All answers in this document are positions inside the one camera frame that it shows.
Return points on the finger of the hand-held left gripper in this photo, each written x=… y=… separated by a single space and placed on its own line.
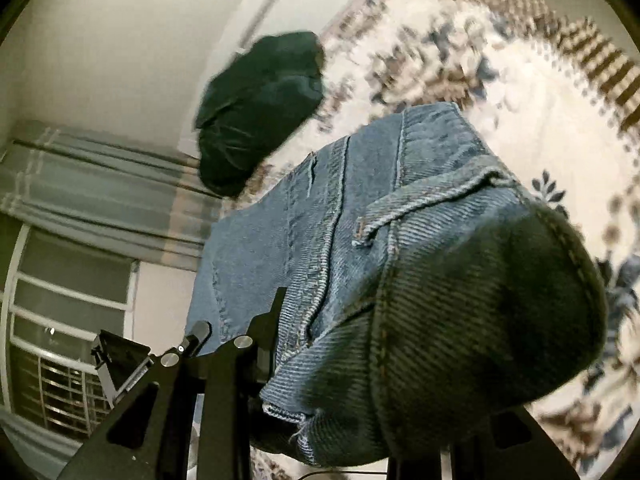
x=197 y=335
x=120 y=360

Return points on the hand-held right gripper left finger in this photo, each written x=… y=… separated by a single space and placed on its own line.
x=267 y=340

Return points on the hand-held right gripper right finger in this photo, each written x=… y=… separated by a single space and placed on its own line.
x=550 y=465

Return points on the blue denim pants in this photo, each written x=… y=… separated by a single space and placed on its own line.
x=400 y=260

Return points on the white framed window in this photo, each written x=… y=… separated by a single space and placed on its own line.
x=60 y=310

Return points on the grey striped curtain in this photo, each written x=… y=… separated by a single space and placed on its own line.
x=100 y=185
x=30 y=440

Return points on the dark green duvet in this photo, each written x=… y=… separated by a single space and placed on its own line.
x=250 y=110

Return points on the floral bed sheet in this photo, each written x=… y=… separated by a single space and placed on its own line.
x=550 y=135

